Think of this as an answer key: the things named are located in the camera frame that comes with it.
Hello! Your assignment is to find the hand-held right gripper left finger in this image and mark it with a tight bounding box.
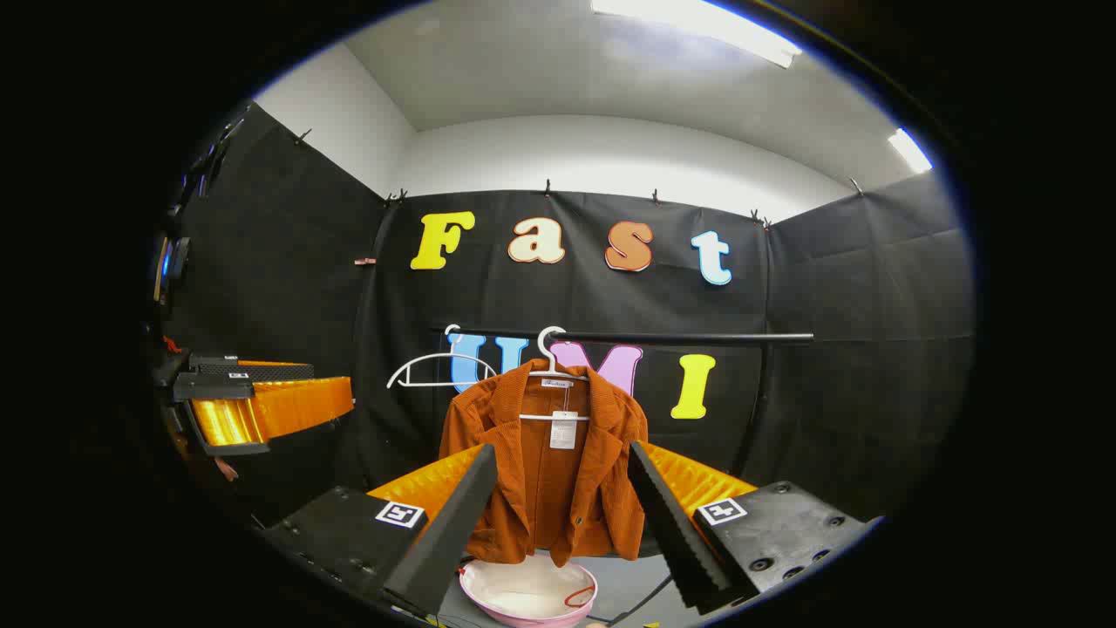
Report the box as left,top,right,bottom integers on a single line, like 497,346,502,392
262,443,498,622

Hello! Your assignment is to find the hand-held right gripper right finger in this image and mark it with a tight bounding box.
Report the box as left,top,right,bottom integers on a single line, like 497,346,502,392
628,440,877,616

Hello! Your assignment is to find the orange corduroy jacket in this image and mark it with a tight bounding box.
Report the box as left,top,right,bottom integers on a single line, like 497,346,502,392
439,358,650,568

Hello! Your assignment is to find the white plastic hanger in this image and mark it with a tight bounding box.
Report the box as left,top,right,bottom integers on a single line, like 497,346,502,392
386,324,499,390
520,325,595,425

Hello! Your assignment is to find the black backdrop cloth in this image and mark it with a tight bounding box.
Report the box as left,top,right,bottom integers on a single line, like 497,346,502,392
161,100,976,524

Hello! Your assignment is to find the small ceiling light panel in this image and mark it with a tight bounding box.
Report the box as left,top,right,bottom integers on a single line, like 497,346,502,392
888,127,935,174

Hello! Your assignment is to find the long ceiling light panel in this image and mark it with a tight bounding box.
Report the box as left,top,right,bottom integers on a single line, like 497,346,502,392
591,0,803,69

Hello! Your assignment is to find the black floor cable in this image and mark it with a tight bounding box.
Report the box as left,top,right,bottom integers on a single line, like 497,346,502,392
609,573,674,626

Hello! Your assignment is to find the black clothes rail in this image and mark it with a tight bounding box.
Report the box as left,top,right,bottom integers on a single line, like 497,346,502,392
433,327,816,437

